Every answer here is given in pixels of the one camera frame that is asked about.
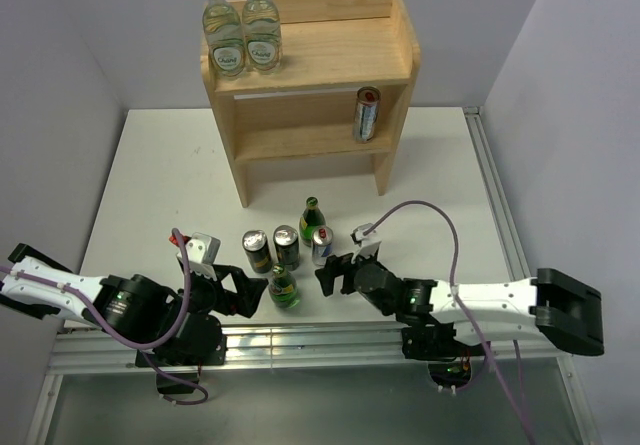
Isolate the silver blue energy can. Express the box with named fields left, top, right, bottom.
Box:
left=311, top=225, right=333, bottom=267
left=353, top=87, right=381, bottom=143

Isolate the green glass bottle front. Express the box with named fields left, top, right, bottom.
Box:
left=269, top=263, right=300, bottom=309

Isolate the green glass bottle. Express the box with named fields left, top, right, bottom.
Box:
left=299, top=196, right=326, bottom=247
left=269, top=263, right=300, bottom=309

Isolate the black can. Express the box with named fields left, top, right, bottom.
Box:
left=273, top=225, right=300, bottom=271
left=242, top=230, right=272, bottom=274

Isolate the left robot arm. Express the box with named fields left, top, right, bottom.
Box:
left=1, top=244, right=268, bottom=366

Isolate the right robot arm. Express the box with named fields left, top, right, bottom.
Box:
left=315, top=253, right=604, bottom=361

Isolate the wooden two-tier shelf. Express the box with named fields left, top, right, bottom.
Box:
left=200, top=0, right=421, bottom=207

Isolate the clear glass bottle right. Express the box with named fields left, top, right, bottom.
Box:
left=242, top=0, right=282, bottom=73

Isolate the clear glass bottle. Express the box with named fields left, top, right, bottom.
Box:
left=202, top=0, right=245, bottom=77
left=242, top=0, right=282, bottom=73

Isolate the clear glass bottle left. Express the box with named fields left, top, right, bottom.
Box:
left=202, top=0, right=245, bottom=77

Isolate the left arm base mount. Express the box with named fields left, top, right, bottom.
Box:
left=135, top=335, right=227, bottom=405

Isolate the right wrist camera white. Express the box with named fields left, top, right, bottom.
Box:
left=351, top=223, right=381, bottom=264

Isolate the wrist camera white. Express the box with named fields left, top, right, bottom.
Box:
left=351, top=223, right=381, bottom=264
left=170, top=229, right=221, bottom=277

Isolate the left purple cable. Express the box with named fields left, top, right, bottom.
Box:
left=0, top=226, right=210, bottom=406

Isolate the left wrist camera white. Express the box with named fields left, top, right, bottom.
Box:
left=170, top=229, right=221, bottom=277

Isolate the aluminium rail front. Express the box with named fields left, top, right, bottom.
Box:
left=24, top=322, right=586, bottom=445

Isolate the aluminium rail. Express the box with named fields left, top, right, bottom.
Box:
left=463, top=107, right=530, bottom=279
left=24, top=322, right=586, bottom=445

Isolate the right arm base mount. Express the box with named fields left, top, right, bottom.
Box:
left=398, top=325, right=494, bottom=391

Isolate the aluminium rail right side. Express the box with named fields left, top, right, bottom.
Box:
left=463, top=107, right=530, bottom=279

